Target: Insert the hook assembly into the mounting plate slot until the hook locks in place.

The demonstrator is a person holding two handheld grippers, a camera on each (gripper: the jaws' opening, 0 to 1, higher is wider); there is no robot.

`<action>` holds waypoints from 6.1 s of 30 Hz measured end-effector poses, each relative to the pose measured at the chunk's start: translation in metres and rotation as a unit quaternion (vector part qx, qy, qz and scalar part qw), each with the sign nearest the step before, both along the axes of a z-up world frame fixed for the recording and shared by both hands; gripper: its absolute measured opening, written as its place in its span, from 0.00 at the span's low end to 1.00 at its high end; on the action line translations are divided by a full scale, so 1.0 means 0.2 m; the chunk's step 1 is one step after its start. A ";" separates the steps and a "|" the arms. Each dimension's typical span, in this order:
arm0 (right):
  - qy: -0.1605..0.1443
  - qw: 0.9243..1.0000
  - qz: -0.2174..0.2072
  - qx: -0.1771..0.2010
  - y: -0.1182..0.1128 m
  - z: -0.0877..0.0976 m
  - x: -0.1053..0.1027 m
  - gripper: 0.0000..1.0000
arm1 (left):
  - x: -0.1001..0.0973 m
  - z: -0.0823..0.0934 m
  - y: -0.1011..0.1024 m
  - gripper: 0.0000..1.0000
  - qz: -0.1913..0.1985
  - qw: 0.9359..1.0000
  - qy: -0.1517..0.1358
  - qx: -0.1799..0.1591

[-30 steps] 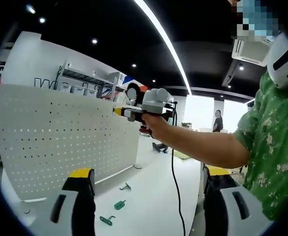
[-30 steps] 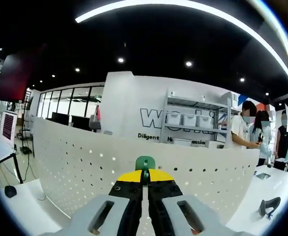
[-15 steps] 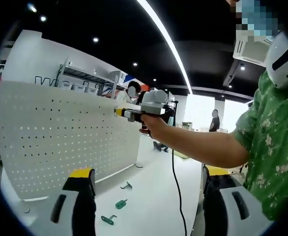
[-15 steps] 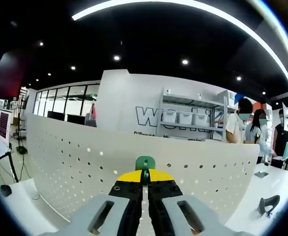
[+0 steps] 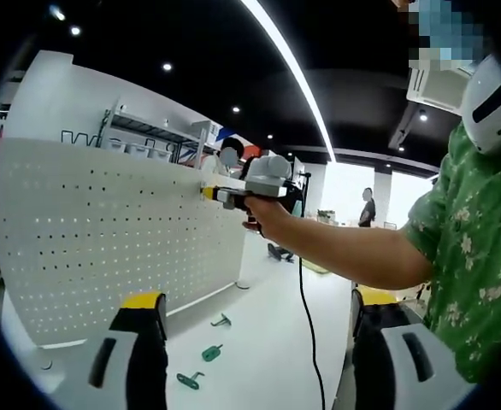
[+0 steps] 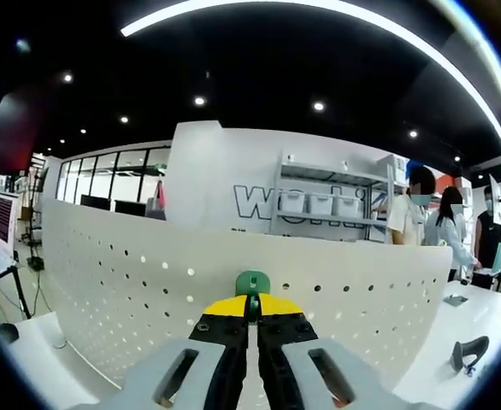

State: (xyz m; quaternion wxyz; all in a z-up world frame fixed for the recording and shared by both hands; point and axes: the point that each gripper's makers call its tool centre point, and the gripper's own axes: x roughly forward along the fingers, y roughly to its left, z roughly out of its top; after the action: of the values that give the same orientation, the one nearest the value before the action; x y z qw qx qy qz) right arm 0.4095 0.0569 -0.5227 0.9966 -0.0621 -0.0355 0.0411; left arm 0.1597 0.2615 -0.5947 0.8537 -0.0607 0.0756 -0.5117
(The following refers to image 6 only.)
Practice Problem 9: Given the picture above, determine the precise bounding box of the ceiling light strip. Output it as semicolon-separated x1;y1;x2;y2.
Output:
120;0;501;160

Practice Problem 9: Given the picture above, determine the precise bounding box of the white perforated mounting plate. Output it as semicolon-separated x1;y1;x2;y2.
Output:
40;198;455;390

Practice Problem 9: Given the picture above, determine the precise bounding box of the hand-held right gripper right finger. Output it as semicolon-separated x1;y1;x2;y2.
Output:
254;292;444;410

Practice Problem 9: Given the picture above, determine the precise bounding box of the dark red hanging screen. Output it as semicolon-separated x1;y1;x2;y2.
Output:
0;85;51;176

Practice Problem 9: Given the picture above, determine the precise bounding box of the green hook assembly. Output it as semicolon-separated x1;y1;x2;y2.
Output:
235;269;272;325

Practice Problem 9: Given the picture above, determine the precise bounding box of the black laptop stand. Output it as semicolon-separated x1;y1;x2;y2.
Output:
0;263;33;343

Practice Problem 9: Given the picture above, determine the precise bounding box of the white storage bin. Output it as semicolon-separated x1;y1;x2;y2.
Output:
333;196;361;217
308;196;334;216
282;195;309;214

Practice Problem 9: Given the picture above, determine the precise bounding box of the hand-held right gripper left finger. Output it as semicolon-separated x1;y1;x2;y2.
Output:
68;294;251;410

